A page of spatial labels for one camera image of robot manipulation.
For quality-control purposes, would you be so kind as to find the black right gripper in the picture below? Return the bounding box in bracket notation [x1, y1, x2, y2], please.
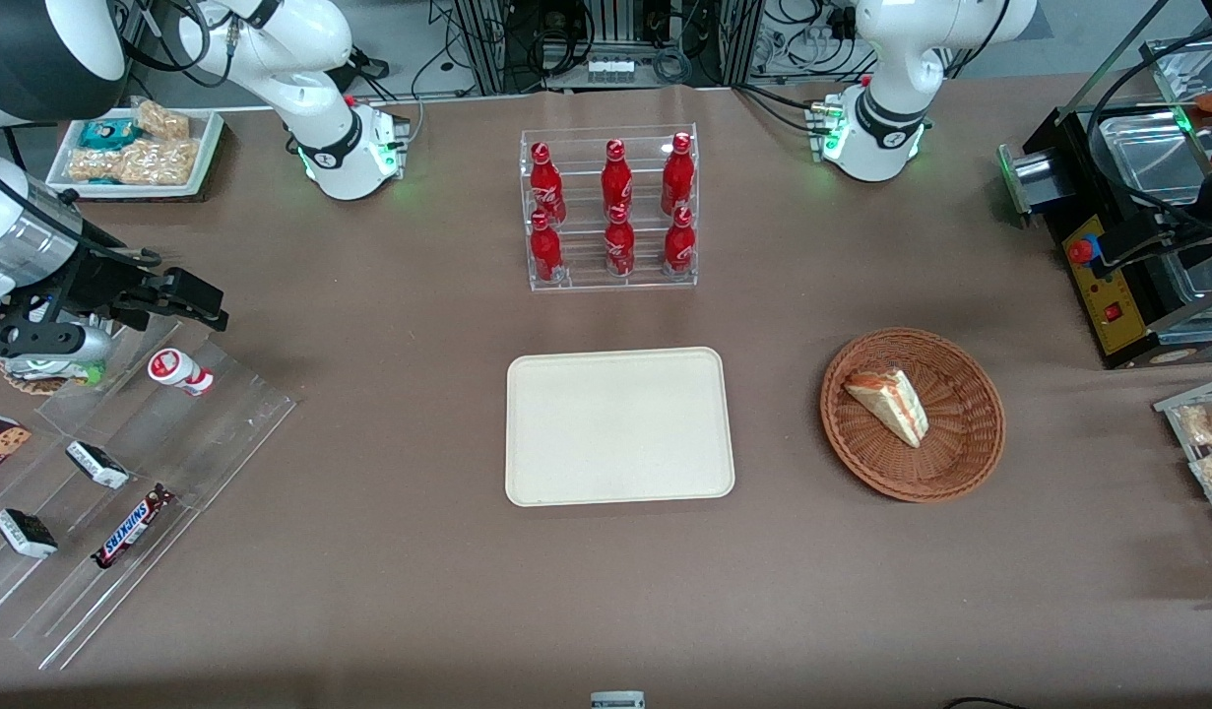
[13, 242, 230, 333]

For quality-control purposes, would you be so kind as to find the triangular sandwich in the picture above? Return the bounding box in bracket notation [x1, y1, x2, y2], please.
[843, 367, 930, 450]

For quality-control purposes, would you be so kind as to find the small light wicker basket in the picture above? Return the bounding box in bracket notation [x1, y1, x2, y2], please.
[0, 356, 107, 397]

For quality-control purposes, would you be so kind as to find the white snack tray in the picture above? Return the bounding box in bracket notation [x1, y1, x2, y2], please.
[45, 102, 225, 202]

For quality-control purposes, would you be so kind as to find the grey tray of bread packs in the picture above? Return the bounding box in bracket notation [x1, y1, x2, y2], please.
[1153, 373, 1212, 549]

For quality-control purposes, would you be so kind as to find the brown wicker basket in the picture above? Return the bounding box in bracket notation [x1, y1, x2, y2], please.
[819, 327, 1007, 504]

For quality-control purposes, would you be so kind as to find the cream plastic tray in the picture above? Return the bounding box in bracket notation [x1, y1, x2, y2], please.
[505, 347, 736, 508]

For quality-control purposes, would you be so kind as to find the black fryer with yellow panel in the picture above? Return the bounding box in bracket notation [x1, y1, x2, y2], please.
[996, 37, 1212, 371]

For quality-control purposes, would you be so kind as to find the red white yogurt cup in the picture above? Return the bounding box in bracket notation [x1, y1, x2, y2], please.
[148, 348, 216, 398]

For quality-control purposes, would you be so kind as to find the clear acrylic stepped display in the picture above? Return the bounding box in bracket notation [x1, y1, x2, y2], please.
[0, 313, 300, 673]

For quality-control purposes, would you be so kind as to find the clear bag of rice crackers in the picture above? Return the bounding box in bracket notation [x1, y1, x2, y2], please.
[68, 147, 125, 184]
[117, 137, 202, 188]
[135, 99, 192, 142]

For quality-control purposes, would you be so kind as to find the black white snack packet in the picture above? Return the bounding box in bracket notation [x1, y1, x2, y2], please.
[65, 440, 132, 491]
[0, 507, 60, 561]

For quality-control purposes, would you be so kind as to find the teal snack packet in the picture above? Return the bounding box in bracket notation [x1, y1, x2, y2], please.
[78, 117, 141, 152]

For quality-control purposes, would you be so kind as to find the Snickers chocolate bar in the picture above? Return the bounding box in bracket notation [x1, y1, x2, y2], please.
[91, 483, 177, 571]

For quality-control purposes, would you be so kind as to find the red cola bottle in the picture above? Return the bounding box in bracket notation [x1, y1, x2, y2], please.
[601, 139, 634, 218]
[663, 206, 696, 276]
[661, 132, 696, 218]
[529, 142, 567, 226]
[605, 204, 637, 279]
[529, 211, 565, 286]

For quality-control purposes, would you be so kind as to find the clear acrylic bottle rack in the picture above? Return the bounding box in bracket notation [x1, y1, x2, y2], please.
[519, 124, 699, 292]

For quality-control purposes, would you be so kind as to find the black looped cable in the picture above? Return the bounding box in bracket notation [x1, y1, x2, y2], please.
[1084, 20, 1212, 214]

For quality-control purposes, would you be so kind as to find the aluminium equipment frame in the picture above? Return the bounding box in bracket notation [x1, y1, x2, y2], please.
[426, 0, 796, 97]

